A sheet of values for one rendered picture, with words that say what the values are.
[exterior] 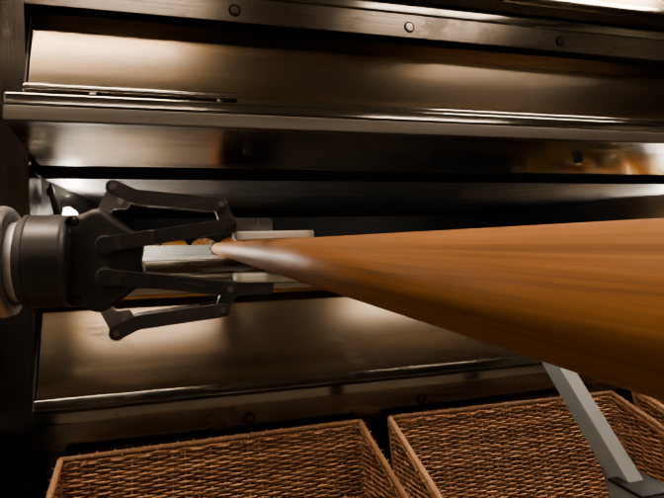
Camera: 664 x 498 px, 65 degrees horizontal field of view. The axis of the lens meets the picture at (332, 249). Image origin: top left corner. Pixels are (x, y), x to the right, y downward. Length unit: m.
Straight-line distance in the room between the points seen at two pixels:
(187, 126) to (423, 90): 0.52
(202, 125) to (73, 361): 0.47
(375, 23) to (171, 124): 0.50
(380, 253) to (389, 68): 0.99
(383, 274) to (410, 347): 0.94
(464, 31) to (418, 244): 1.10
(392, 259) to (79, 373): 0.90
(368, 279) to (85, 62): 0.93
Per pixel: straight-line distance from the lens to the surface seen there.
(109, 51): 1.08
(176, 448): 1.03
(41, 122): 0.90
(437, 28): 1.22
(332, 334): 1.06
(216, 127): 0.88
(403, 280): 0.16
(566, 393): 0.70
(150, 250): 1.47
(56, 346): 1.05
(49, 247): 0.44
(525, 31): 1.33
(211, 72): 1.06
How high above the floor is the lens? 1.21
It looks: 1 degrees down
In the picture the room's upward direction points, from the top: 1 degrees counter-clockwise
